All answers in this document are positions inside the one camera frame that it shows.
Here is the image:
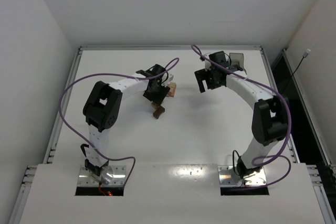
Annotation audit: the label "dark arch wood block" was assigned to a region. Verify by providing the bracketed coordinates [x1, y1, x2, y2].
[153, 106, 165, 119]

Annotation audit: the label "purple cable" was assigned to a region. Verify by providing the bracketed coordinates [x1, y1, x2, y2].
[190, 44, 292, 190]
[58, 57, 180, 183]

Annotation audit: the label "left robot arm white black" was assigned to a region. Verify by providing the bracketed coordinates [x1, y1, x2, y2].
[83, 64, 173, 184]

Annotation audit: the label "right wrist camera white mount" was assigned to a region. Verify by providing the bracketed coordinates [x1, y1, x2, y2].
[204, 55, 212, 71]

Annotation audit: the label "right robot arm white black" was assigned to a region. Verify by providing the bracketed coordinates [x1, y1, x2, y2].
[194, 47, 291, 178]

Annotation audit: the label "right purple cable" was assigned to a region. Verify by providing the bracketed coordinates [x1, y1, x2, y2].
[190, 44, 292, 190]

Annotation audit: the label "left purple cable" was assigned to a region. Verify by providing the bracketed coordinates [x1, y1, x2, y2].
[58, 57, 180, 183]

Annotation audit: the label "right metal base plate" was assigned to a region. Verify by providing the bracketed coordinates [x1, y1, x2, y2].
[218, 165, 267, 188]

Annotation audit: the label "smoky transparent plastic bin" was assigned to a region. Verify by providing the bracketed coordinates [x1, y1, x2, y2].
[229, 52, 245, 71]

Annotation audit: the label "black wall cable white plug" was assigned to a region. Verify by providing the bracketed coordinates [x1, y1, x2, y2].
[280, 48, 311, 94]

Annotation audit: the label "plain light wood plank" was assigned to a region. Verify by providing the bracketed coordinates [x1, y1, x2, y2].
[171, 87, 176, 97]

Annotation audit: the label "printed light wood plank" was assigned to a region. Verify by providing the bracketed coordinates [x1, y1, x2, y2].
[166, 92, 174, 97]

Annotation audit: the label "metal base plate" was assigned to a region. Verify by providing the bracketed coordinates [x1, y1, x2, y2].
[218, 165, 267, 188]
[77, 165, 126, 188]

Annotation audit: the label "light wood rectangular block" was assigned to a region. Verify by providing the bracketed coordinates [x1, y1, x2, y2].
[151, 102, 160, 110]

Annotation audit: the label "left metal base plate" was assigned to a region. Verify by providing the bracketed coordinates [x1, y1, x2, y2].
[77, 165, 126, 188]

